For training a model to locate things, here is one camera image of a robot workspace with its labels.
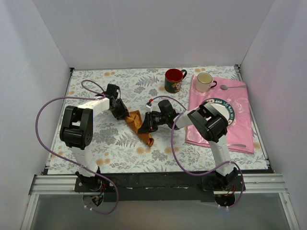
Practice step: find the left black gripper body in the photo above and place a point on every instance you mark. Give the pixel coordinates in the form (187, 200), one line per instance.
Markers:
(119, 109)

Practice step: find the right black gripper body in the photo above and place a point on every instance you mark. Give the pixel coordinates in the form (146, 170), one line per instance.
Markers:
(148, 120)

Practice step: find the orange brown cloth napkin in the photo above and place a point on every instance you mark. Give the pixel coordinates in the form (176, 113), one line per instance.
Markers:
(134, 121)

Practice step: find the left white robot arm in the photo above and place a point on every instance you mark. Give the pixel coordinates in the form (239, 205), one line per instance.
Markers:
(77, 130)

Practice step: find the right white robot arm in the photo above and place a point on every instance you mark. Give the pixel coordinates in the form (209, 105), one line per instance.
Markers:
(210, 124)

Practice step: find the black red floral mug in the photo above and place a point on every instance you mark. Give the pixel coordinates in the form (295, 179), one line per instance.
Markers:
(173, 80)

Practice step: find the cream enamel cup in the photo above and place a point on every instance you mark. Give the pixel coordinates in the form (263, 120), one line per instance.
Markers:
(204, 82)

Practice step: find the white plate blue rim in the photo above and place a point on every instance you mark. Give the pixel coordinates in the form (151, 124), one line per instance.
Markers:
(223, 108)

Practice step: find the silver spoon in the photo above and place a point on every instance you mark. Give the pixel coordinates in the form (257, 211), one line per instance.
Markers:
(224, 87)

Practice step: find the pink floral placemat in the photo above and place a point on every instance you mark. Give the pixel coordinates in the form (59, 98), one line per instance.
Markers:
(240, 131)

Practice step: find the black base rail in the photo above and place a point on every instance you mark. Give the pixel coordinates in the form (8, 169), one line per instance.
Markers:
(157, 186)

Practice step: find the aluminium frame rail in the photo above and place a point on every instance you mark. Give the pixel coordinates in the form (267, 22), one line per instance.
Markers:
(48, 196)

